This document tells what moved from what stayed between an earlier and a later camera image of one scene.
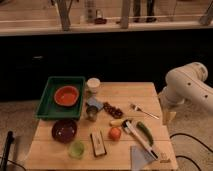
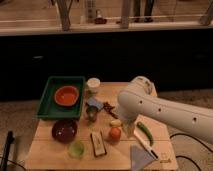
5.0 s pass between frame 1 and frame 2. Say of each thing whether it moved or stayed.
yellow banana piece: stayed
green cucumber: stayed
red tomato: stayed
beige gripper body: moved
